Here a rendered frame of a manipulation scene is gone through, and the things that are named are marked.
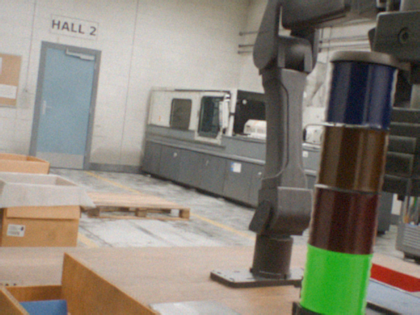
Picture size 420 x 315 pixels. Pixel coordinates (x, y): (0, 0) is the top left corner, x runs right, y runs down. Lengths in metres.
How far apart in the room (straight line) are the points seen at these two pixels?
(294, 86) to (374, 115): 0.71
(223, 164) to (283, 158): 8.57
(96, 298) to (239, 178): 8.51
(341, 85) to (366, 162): 0.04
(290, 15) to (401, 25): 0.43
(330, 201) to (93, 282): 0.41
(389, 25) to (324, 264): 0.34
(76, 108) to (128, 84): 1.10
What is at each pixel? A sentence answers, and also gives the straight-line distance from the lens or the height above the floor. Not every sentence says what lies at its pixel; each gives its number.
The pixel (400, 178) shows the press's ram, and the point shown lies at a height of 1.12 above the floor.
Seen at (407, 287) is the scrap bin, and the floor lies 0.94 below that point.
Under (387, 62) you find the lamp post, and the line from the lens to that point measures 0.36.
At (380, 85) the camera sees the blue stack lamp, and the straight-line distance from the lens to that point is 0.36.
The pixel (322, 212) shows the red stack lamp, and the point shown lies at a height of 1.11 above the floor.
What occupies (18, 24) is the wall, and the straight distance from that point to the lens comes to 11.58.
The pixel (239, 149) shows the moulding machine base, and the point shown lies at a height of 0.80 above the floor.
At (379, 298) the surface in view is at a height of 0.99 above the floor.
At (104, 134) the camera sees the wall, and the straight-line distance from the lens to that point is 12.01.
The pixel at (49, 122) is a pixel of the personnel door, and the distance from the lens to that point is 11.67.
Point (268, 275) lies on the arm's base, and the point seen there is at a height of 0.92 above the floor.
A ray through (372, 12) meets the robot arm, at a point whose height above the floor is 1.32.
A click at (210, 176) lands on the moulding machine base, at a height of 0.31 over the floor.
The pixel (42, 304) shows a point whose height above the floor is 0.93.
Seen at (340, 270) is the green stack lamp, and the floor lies 1.08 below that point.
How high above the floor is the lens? 1.15
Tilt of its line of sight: 3 degrees down
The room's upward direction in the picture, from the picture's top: 7 degrees clockwise
